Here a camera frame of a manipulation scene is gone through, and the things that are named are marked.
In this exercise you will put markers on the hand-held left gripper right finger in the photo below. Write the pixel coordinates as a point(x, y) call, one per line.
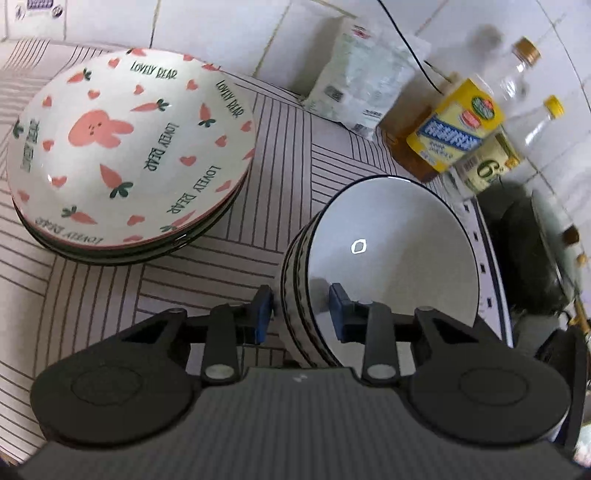
point(340, 314)

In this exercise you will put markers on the striped counter mat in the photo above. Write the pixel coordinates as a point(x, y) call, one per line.
point(286, 166)

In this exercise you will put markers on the dark wok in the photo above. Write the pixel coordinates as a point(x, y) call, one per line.
point(521, 249)

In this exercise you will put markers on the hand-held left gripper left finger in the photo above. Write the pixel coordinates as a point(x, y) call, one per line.
point(262, 318)

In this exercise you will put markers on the clear bottle with gold cap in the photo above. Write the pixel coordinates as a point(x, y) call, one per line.
point(519, 69)

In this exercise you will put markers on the blue wall sticker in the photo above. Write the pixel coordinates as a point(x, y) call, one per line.
point(41, 4)

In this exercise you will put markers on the carrot print bowl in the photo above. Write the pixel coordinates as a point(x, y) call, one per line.
point(124, 152)

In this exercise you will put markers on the white salt bag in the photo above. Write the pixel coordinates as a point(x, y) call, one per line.
point(364, 78)

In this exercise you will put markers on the green label bottle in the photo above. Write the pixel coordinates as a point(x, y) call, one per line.
point(501, 154)

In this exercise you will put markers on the yellow label oil bottle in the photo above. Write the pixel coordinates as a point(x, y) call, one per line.
point(455, 127)

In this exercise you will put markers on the white bowl with black rim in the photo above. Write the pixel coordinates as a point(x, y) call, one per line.
point(392, 258)

